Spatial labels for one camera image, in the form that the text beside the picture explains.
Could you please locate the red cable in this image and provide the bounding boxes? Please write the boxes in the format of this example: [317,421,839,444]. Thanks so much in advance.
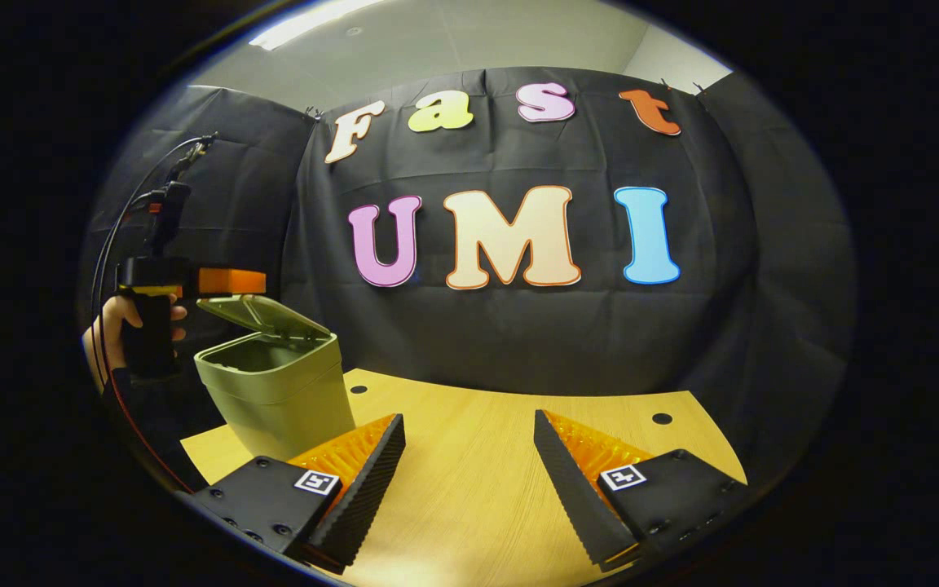
[103,200,195,496]

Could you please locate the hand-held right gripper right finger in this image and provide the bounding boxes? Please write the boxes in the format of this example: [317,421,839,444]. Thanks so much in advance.
[533,409,752,570]

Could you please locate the wooden desktop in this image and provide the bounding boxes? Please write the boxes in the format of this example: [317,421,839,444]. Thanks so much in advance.
[180,369,749,587]

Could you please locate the light green desktop garbage bin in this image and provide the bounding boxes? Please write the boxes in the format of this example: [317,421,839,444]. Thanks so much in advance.
[194,295,356,461]

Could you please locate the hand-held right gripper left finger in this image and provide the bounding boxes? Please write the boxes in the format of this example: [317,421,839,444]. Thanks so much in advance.
[192,413,407,574]

